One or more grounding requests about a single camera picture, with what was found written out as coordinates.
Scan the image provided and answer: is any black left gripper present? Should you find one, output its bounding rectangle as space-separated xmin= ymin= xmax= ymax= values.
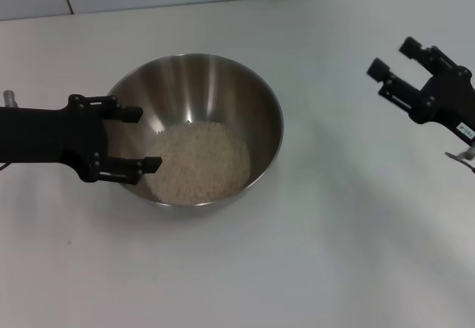
xmin=0 ymin=93 xmax=164 ymax=194

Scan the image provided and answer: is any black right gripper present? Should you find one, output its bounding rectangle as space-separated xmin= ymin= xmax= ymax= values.
xmin=366 ymin=36 xmax=475 ymax=148

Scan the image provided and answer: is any white uncooked rice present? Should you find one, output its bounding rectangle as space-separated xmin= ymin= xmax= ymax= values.
xmin=142 ymin=120 xmax=253 ymax=206

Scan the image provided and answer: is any stainless steel mixing bowl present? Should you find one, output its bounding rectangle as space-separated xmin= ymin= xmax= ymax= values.
xmin=99 ymin=53 xmax=285 ymax=208

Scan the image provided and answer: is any left gripper silver plug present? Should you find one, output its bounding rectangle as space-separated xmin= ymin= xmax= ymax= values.
xmin=2 ymin=89 xmax=19 ymax=108

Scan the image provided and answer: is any right gripper grey cable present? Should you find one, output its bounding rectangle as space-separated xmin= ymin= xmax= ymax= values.
xmin=444 ymin=151 xmax=475 ymax=175

